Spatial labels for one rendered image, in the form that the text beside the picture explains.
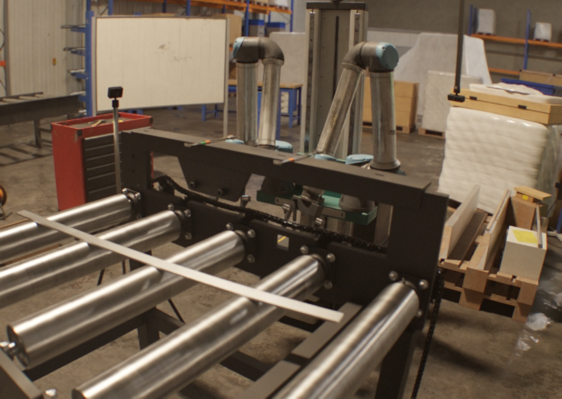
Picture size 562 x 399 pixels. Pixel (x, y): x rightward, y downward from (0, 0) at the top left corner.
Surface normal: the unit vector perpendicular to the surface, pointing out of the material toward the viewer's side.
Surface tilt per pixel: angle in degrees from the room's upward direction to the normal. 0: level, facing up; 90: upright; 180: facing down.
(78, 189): 90
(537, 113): 90
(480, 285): 90
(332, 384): 31
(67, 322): 48
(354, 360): 36
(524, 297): 90
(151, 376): 42
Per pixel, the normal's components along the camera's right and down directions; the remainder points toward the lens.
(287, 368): 0.04, -0.95
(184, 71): 0.50, 0.27
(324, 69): -0.51, 0.23
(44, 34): 0.82, 0.19
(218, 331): 0.57, -0.57
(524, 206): -0.90, 0.10
